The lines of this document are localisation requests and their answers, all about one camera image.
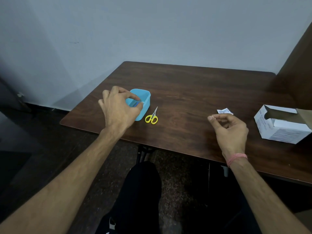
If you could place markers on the person's left hand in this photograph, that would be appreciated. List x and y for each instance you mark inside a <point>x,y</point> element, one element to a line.
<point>116,112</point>

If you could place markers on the person's black trousers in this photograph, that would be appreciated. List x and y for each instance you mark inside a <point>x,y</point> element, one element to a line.
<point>137,199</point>

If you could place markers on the blue plastic container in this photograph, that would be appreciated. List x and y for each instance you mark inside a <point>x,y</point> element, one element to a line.
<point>144,104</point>

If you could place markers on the open white cardboard box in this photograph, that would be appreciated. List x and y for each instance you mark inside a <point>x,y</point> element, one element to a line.
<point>280,130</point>

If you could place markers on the person's left forearm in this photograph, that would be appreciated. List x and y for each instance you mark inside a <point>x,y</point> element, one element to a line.
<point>61,185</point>

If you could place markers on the brown wooden panel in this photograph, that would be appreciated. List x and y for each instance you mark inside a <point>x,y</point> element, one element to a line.
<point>298,77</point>

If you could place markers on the pink thread wristband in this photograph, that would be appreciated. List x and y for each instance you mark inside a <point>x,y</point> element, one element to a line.
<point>236,157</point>

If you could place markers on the small white paper sachet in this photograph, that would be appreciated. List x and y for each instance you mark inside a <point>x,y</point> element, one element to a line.
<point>224,111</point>

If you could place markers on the person's right forearm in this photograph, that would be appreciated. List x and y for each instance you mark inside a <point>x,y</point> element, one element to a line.
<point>263,199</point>

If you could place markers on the person's left thumb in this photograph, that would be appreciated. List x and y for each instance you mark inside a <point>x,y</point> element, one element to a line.
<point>137,112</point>

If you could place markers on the person's right hand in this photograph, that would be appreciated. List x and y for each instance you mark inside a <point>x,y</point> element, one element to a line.
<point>232,138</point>

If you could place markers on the black metal table frame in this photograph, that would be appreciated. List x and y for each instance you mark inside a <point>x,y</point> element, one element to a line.
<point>143,153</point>

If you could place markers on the person's right thumb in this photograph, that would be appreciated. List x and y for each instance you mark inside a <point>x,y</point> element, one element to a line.
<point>217,120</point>

